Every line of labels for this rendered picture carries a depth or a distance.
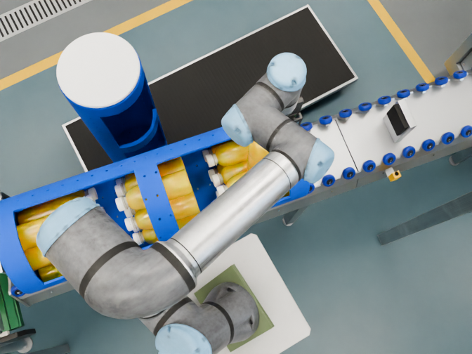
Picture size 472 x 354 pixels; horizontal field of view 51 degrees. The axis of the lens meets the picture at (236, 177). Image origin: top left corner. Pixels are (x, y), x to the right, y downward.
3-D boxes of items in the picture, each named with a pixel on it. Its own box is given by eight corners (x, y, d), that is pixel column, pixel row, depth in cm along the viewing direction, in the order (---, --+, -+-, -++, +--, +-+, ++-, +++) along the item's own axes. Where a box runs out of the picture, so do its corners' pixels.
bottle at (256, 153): (267, 180, 144) (273, 152, 126) (244, 174, 145) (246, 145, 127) (273, 158, 147) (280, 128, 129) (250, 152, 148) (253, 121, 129)
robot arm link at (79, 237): (164, 343, 119) (70, 296, 71) (125, 301, 125) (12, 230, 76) (199, 306, 122) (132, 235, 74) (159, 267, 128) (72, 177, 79)
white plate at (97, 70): (44, 95, 162) (46, 97, 163) (126, 115, 161) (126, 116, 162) (71, 24, 169) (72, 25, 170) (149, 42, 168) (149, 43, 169)
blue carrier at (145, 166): (302, 204, 164) (317, 181, 136) (43, 296, 154) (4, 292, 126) (271, 128, 171) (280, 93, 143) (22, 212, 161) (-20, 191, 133)
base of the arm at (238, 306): (270, 322, 120) (248, 341, 112) (234, 347, 129) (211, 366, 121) (234, 271, 124) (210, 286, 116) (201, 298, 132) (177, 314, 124)
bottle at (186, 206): (196, 201, 151) (133, 223, 149) (190, 184, 146) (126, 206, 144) (201, 217, 146) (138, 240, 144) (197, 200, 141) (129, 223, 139)
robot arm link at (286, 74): (256, 70, 92) (286, 41, 94) (253, 95, 103) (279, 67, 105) (288, 97, 91) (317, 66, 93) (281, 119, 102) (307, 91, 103)
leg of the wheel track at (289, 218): (295, 223, 258) (317, 198, 198) (284, 227, 258) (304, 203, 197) (291, 213, 260) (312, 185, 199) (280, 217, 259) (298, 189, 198)
